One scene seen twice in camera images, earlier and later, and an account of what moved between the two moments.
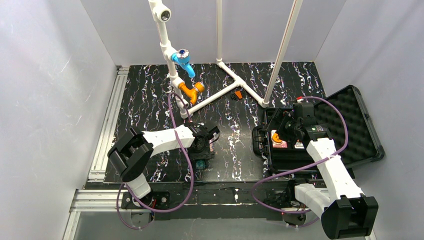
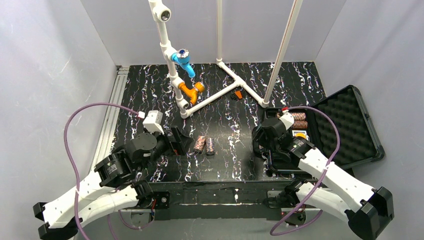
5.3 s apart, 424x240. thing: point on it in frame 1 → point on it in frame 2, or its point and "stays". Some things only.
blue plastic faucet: [182, 57] stays
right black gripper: [286, 124] → [260, 134]
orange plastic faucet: [192, 93] stays
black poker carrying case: [343, 112] stays
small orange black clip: [238, 94] stays
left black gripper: [203, 153] → [175, 141]
